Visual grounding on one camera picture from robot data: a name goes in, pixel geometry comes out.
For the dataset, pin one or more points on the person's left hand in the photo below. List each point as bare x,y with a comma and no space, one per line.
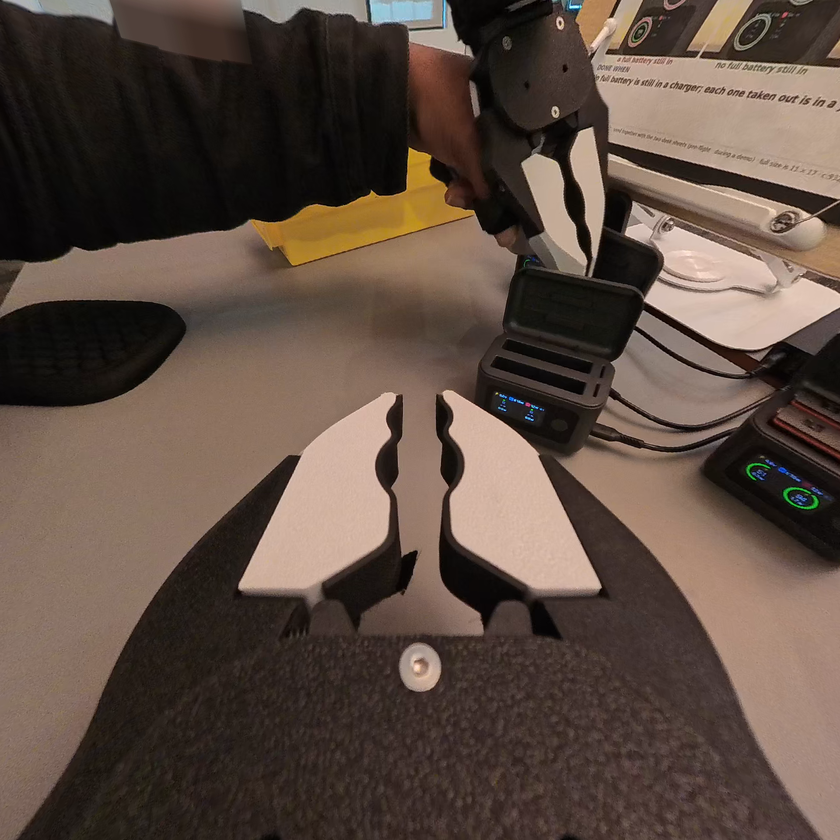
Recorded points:
446,111

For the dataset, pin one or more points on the yellow plastic bin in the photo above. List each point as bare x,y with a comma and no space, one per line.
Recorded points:
354,223

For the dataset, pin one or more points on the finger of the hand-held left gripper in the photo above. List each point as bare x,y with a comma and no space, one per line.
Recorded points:
590,177
554,210

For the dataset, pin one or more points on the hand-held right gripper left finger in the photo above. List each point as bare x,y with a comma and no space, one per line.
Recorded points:
321,512

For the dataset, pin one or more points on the printed paper sheet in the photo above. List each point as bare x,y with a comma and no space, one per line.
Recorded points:
722,118

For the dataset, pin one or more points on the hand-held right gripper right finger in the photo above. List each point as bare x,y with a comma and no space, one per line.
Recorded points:
518,512

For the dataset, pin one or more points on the instruction sheet on wooden stand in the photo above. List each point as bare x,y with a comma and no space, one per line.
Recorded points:
827,256

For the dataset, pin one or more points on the black battery red edge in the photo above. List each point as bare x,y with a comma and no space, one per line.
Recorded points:
807,434
817,405

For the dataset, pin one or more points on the black chair armrest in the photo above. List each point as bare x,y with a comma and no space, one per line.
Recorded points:
79,354

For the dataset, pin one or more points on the white board ledge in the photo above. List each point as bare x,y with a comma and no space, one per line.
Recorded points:
722,197

